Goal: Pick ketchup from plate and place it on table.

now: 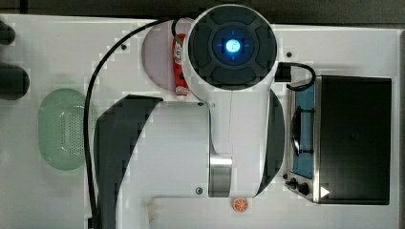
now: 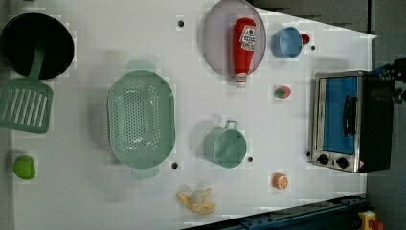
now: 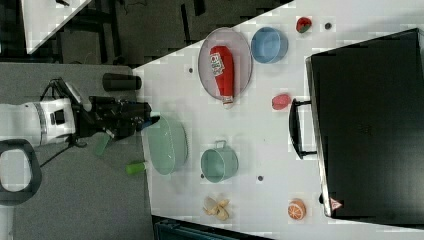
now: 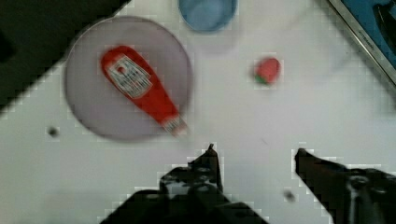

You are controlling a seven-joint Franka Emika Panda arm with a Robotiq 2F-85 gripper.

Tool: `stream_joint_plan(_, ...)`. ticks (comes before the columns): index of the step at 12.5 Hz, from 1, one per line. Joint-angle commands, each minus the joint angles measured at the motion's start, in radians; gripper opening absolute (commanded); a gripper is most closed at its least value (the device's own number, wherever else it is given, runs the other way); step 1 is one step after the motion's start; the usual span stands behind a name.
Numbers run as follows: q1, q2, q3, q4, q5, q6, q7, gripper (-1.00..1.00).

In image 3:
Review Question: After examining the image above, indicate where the pink strawberry toy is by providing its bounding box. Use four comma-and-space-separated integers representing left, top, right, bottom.
272, 94, 291, 110

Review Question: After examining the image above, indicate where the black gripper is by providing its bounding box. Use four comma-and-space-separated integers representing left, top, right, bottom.
75, 96, 160, 139

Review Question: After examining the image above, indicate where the black toaster oven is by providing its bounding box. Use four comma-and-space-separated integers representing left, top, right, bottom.
305, 28, 424, 229

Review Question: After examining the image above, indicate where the small red strawberry toy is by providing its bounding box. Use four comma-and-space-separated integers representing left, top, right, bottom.
296, 17, 312, 33

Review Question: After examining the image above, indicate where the red plush ketchup bottle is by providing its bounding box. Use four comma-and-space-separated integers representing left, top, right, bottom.
209, 45, 234, 109

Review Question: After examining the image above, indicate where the grey round plate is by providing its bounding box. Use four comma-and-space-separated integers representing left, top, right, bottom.
198, 27, 252, 100

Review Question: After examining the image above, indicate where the white side table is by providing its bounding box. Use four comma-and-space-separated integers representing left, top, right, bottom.
20, 0, 93, 54

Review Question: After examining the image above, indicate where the black cylinder post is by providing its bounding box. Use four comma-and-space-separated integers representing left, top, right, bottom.
102, 73, 142, 91

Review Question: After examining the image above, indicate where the green perforated colander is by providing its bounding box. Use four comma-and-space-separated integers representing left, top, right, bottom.
144, 115, 188, 175

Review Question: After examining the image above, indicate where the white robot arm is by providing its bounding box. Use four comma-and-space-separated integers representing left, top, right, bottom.
1, 96, 159, 147

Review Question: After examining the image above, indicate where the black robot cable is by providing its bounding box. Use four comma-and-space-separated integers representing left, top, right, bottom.
39, 77, 88, 168

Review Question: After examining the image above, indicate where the teal metal cup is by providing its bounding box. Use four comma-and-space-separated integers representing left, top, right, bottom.
201, 140, 239, 183

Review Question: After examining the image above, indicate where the peeled banana toy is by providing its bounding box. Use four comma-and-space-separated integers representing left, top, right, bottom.
203, 197, 230, 221

